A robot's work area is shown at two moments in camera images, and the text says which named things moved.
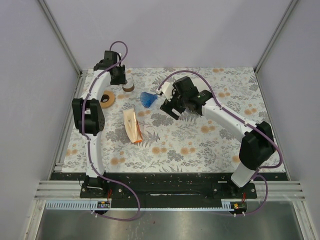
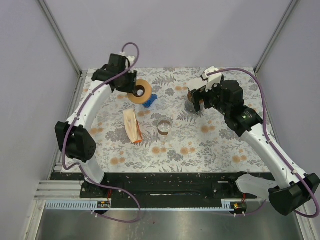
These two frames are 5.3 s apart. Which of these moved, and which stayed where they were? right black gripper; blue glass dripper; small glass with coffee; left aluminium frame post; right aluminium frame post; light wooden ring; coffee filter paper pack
Moved: right black gripper; small glass with coffee; light wooden ring
Stayed: left aluminium frame post; blue glass dripper; coffee filter paper pack; right aluminium frame post
